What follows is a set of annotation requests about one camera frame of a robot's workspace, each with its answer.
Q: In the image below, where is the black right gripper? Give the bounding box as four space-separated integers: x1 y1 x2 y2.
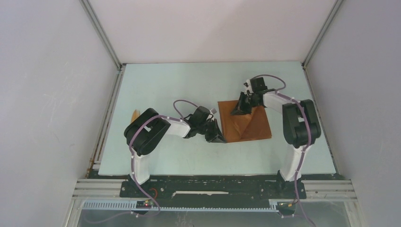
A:
232 91 260 115

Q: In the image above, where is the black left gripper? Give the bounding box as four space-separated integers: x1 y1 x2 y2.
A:
197 118 227 143

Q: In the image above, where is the orange cloth napkin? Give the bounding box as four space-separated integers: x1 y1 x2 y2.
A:
218 100 272 143

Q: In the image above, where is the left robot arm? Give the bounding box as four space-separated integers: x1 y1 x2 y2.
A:
123 106 227 197

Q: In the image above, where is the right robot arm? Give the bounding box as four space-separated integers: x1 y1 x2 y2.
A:
230 74 322 198

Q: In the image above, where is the wooden fork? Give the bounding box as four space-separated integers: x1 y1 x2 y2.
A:
131 110 140 123

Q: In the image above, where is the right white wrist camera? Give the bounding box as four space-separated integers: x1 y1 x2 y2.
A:
244 79 253 95

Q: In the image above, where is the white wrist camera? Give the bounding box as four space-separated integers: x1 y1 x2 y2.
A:
209 108 217 119
244 79 253 95

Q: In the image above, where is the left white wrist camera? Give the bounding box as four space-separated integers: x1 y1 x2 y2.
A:
209 108 217 119

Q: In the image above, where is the white cable duct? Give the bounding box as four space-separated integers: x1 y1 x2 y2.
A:
81 200 295 212

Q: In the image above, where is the right aluminium frame post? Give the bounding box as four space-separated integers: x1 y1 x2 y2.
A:
302 0 345 70

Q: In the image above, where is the aluminium frame post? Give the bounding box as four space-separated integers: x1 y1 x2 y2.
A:
302 0 345 70
79 0 122 70

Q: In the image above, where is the left aluminium frame post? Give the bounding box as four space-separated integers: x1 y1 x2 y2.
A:
79 0 122 70

